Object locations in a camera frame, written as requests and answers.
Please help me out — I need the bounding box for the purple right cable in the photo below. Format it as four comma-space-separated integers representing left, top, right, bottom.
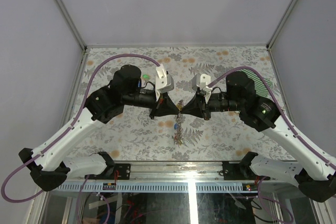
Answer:
208, 66, 336, 171

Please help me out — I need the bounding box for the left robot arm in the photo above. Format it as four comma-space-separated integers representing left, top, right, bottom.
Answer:
19, 65, 179, 191

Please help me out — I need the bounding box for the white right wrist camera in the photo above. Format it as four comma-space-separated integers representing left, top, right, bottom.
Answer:
192, 73, 213, 104

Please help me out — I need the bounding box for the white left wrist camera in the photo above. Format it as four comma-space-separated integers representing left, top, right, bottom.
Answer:
155, 64, 174, 101

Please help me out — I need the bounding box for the green striped cloth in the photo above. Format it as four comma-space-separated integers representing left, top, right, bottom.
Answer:
241, 69, 269, 98

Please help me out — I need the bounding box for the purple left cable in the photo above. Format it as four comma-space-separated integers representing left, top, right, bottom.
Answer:
1, 54, 161, 202

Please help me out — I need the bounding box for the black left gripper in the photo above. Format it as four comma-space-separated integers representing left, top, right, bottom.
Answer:
123, 88, 181, 120

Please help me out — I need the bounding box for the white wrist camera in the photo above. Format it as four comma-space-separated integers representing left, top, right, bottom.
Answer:
155, 64, 174, 101
192, 73, 213, 104

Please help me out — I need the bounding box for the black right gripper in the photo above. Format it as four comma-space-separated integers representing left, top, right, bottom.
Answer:
181, 90, 243, 120

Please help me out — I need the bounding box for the purple cable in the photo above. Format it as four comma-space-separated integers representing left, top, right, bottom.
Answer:
208, 66, 336, 171
1, 54, 161, 202

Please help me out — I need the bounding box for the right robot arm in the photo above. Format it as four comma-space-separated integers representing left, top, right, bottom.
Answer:
181, 71, 335, 202

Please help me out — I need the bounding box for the aluminium front rail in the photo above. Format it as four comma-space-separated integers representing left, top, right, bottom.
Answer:
56, 161, 257, 194

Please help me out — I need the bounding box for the green key tag far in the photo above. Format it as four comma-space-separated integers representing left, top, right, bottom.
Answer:
142, 74, 151, 81

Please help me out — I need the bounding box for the floral table mat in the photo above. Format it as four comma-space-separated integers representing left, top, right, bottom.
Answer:
69, 46, 291, 161

